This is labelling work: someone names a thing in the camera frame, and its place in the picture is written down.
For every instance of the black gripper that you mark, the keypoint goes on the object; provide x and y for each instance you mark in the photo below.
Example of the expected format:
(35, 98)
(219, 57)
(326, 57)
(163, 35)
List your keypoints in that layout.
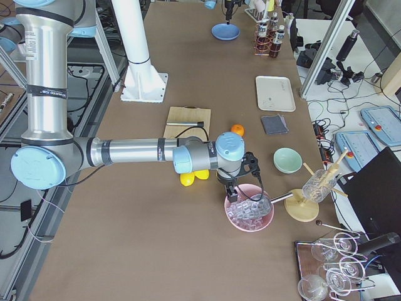
(227, 180)
(228, 7)

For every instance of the blue plate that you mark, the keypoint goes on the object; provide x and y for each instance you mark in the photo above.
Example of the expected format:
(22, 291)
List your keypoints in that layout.
(225, 32)

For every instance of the orange mandarin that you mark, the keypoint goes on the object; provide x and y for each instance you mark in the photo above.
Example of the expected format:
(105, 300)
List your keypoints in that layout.
(238, 129)

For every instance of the pink ice bowl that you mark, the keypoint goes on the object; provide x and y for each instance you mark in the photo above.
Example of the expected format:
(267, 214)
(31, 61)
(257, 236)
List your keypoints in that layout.
(238, 212)

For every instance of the steel ice scoop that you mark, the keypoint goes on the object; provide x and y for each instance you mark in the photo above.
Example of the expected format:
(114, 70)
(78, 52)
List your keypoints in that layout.
(261, 204)

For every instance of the yellow lemon lower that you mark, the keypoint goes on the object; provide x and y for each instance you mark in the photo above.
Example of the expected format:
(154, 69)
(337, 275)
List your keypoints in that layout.
(202, 175)

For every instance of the yellow lemon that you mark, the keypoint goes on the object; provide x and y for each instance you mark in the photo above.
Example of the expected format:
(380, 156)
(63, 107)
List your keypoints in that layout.
(202, 175)
(187, 179)

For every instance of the tea bottle top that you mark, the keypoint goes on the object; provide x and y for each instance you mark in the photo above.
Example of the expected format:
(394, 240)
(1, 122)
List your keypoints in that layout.
(262, 40)

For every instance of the tea bottle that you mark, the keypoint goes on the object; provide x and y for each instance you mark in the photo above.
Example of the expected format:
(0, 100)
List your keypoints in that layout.
(273, 25)
(277, 41)
(262, 40)

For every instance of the tea bottle lower right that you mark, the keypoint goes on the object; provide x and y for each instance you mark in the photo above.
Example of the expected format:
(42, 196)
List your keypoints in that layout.
(273, 25)

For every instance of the yellow lemon upper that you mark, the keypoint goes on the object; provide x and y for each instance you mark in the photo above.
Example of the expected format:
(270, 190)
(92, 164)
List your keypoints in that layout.
(187, 179)

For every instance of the tea bottle lower left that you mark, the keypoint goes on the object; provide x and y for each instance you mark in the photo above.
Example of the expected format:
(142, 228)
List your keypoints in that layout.
(277, 41)

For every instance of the green bowl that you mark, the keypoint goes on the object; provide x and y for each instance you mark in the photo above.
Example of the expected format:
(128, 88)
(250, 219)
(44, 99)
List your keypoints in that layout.
(287, 160)

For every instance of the wooden cup tree stand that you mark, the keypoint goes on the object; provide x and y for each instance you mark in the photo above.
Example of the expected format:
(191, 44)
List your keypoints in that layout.
(302, 209)

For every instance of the steel muddler black tip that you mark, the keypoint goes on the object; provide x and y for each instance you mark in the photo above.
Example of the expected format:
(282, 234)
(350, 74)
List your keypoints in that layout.
(186, 124)

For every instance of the grey folded cloth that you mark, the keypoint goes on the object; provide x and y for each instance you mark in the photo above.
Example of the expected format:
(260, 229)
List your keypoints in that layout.
(274, 125)

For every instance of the glass mug on stand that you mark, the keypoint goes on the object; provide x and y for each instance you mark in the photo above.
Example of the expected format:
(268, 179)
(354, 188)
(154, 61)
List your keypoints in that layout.
(318, 186)

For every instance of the cream rabbit tray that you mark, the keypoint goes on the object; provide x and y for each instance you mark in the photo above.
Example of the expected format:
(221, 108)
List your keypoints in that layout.
(275, 94)

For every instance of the wooden cutting board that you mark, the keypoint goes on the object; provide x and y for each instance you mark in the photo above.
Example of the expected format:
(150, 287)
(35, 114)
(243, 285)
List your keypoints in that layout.
(186, 114)

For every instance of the wine glass rack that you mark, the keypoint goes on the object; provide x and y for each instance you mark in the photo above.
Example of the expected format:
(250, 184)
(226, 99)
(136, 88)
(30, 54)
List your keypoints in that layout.
(331, 268)

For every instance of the teach pendant near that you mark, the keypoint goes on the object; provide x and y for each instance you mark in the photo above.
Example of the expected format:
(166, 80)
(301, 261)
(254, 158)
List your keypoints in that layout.
(361, 147)

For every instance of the teach pendant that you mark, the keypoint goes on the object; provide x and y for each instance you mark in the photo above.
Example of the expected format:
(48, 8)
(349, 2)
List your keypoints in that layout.
(361, 147)
(384, 123)

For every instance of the teach pendant far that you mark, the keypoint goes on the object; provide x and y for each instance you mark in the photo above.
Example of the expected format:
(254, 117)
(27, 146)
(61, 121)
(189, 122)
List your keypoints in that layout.
(384, 123)

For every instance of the copper wire bottle rack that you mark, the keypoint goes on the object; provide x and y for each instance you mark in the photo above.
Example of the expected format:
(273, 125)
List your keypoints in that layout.
(269, 45)

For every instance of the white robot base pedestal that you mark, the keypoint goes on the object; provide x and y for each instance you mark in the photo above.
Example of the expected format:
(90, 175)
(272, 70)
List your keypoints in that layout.
(143, 83)

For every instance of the aluminium frame post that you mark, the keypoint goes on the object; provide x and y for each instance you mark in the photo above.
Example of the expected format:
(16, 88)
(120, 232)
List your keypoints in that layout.
(334, 28)

